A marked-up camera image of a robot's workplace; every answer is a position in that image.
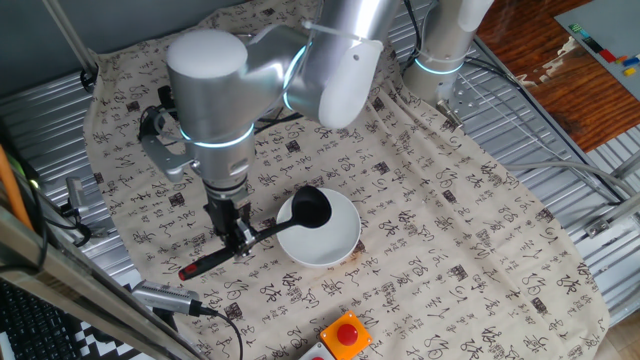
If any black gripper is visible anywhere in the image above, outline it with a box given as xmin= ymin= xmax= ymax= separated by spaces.
xmin=203 ymin=192 xmax=259 ymax=261

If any black ladle with red ring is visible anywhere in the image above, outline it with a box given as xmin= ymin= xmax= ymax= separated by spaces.
xmin=178 ymin=185 xmax=333 ymax=282

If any white ceramic bowl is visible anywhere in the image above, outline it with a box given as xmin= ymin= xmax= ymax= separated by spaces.
xmin=274 ymin=187 xmax=362 ymax=269

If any grey box red mushroom button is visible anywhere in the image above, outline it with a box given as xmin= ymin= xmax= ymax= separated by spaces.
xmin=298 ymin=342 xmax=337 ymax=360

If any orange emergency stop box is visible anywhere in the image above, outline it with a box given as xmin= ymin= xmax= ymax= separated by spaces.
xmin=319 ymin=309 xmax=374 ymax=360

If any white sheet with black marker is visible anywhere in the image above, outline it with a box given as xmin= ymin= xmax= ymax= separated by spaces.
xmin=72 ymin=269 xmax=151 ymax=360

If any beige calligraphy print tablecloth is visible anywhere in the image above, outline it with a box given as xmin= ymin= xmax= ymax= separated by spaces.
xmin=82 ymin=0 xmax=611 ymax=360

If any black keyboard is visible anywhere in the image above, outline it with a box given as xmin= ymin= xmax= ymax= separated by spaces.
xmin=0 ymin=279 xmax=84 ymax=360

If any black pole clamp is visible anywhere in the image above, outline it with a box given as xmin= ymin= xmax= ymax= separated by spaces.
xmin=78 ymin=67 xmax=100 ymax=95

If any orange rod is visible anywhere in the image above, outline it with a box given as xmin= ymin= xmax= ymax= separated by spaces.
xmin=0 ymin=144 xmax=34 ymax=231

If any grey metal pole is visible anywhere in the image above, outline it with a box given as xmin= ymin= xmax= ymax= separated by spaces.
xmin=42 ymin=0 xmax=100 ymax=76

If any grey board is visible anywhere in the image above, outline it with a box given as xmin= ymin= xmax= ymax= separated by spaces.
xmin=553 ymin=0 xmax=640 ymax=101

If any black usb cable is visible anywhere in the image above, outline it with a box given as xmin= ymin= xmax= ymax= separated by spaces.
xmin=199 ymin=307 xmax=245 ymax=360

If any grey ridged camera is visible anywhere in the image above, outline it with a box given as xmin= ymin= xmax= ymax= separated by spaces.
xmin=130 ymin=279 xmax=204 ymax=317

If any dark camera stand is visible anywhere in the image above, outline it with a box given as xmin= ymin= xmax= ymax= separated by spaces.
xmin=149 ymin=307 xmax=181 ymax=334

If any silver camera bracket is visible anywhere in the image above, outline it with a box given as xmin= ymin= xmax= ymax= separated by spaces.
xmin=139 ymin=132 xmax=199 ymax=184

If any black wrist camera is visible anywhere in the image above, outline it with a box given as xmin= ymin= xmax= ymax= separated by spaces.
xmin=138 ymin=104 xmax=166 ymax=140

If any steel pot with black handles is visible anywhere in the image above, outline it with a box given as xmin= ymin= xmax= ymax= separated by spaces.
xmin=157 ymin=84 xmax=177 ymax=115

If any black silver camera mount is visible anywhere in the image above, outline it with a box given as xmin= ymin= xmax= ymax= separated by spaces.
xmin=58 ymin=202 xmax=109 ymax=247

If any white camera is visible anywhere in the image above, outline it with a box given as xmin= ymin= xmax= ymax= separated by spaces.
xmin=66 ymin=177 xmax=90 ymax=214

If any aluminium frame bar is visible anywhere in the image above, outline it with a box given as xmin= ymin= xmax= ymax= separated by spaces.
xmin=0 ymin=199 xmax=206 ymax=360

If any thin black cable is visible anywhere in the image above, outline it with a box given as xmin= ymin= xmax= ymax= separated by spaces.
xmin=0 ymin=187 xmax=50 ymax=275

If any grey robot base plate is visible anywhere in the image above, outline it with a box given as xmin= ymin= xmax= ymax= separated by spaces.
xmin=433 ymin=74 xmax=482 ymax=126

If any silver profile rail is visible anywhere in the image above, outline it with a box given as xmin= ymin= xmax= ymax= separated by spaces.
xmin=608 ymin=149 xmax=640 ymax=181
xmin=583 ymin=192 xmax=640 ymax=239

